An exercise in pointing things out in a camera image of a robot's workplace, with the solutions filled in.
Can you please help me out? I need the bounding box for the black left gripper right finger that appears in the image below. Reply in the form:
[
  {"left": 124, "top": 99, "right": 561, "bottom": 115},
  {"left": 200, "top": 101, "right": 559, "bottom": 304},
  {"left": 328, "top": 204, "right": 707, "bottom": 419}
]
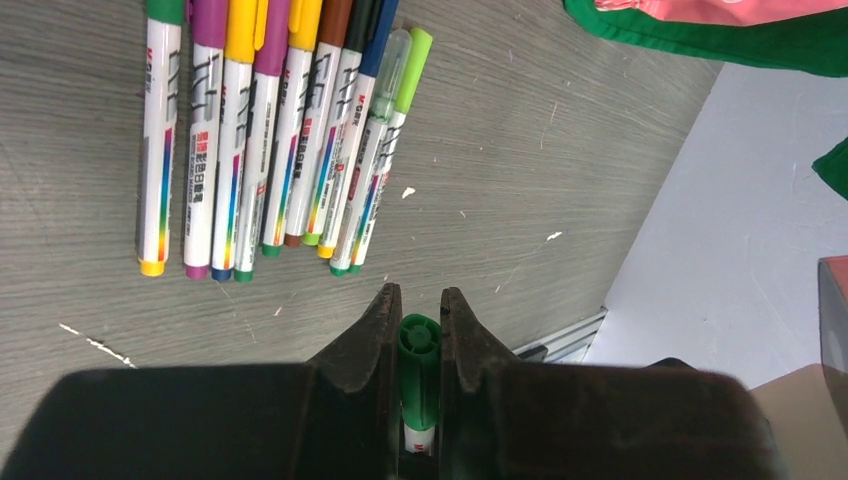
[{"left": 439, "top": 287, "right": 785, "bottom": 479}]

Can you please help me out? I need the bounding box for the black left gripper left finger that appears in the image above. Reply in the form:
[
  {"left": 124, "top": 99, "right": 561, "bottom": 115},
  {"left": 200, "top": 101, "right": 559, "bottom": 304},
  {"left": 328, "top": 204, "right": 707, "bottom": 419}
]
[{"left": 1, "top": 283, "right": 402, "bottom": 479}]

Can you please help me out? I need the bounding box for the dark green cap marker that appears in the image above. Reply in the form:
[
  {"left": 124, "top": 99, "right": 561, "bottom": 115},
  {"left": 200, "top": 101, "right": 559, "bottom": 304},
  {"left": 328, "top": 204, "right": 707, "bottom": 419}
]
[{"left": 398, "top": 314, "right": 442, "bottom": 455}]

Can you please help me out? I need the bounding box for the light green cap marker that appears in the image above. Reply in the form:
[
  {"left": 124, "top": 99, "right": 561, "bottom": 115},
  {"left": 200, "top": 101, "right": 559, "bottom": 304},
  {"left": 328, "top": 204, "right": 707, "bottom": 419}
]
[{"left": 348, "top": 27, "right": 433, "bottom": 274}]

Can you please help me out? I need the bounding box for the purple cap marker green end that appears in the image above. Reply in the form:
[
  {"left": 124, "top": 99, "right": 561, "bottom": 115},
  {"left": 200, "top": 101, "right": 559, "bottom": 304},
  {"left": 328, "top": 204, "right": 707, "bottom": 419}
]
[{"left": 233, "top": 1, "right": 290, "bottom": 283}]

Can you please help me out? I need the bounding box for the black cap marker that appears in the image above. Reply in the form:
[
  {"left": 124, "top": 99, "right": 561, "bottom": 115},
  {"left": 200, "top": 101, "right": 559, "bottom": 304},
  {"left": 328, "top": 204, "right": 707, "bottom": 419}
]
[{"left": 302, "top": 1, "right": 383, "bottom": 246}]

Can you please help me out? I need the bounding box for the brown cap marker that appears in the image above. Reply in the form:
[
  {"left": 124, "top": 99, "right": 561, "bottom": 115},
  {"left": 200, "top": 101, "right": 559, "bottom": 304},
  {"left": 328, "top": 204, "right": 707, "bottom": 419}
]
[{"left": 283, "top": 0, "right": 353, "bottom": 248}]

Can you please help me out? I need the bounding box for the green cap marker yellow end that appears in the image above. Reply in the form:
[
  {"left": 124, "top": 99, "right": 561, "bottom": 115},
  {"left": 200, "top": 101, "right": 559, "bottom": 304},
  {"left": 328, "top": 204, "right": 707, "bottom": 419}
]
[{"left": 137, "top": 0, "right": 185, "bottom": 277}]

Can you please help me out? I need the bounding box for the pink printed jacket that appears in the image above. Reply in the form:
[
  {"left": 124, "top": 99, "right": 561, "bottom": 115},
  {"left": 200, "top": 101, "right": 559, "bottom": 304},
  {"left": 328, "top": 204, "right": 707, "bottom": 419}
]
[{"left": 594, "top": 0, "right": 847, "bottom": 27}]

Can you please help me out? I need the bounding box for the green hanging shirt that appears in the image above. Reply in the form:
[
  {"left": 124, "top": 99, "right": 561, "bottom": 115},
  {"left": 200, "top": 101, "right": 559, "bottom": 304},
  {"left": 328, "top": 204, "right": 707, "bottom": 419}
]
[{"left": 563, "top": 0, "right": 848, "bottom": 201}]

